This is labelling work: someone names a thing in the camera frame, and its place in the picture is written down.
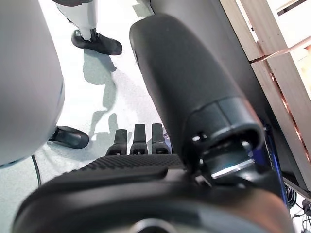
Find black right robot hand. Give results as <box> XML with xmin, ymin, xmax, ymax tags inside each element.
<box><xmin>12</xmin><ymin>13</ymin><xmax>295</xmax><ymax>233</ymax></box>

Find wooden produce shelf stand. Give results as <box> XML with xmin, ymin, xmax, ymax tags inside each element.
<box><xmin>149</xmin><ymin>0</ymin><xmax>311</xmax><ymax>195</ymax></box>

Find black left robot foot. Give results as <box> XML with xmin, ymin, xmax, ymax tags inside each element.
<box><xmin>71</xmin><ymin>28</ymin><xmax>123</xmax><ymax>56</ymax></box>

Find black robot foot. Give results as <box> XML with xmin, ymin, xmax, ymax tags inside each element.
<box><xmin>71</xmin><ymin>28</ymin><xmax>123</xmax><ymax>56</ymax></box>
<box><xmin>48</xmin><ymin>125</ymin><xmax>89</xmax><ymax>149</ymax></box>

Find wooden slatted cabbage crate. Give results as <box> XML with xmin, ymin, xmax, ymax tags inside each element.
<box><xmin>220</xmin><ymin>0</ymin><xmax>311</xmax><ymax>61</ymax></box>

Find silver left robot leg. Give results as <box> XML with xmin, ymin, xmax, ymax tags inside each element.
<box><xmin>55</xmin><ymin>0</ymin><xmax>98</xmax><ymax>41</ymax></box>

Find silver robot leg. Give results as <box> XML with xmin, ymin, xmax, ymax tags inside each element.
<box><xmin>55</xmin><ymin>0</ymin><xmax>98</xmax><ymax>41</ymax></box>
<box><xmin>0</xmin><ymin>0</ymin><xmax>66</xmax><ymax>168</ymax></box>

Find black right robot foot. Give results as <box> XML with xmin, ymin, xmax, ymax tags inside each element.
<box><xmin>48</xmin><ymin>125</ymin><xmax>89</xmax><ymax>149</ymax></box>

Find silver right robot leg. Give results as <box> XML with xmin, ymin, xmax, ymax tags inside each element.
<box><xmin>0</xmin><ymin>0</ymin><xmax>66</xmax><ymax>168</ymax></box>

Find black floor cable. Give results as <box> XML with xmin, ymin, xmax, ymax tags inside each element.
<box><xmin>31</xmin><ymin>154</ymin><xmax>41</xmax><ymax>186</ymax></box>

